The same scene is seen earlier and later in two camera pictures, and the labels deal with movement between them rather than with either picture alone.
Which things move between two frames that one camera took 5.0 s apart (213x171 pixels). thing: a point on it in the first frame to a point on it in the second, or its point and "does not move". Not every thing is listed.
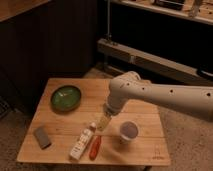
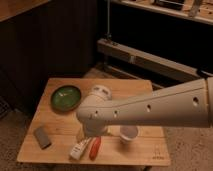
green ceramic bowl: [66, 99] does not move
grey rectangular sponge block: [42, 137] does not move
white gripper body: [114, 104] to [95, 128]
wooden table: [62, 129] does not move
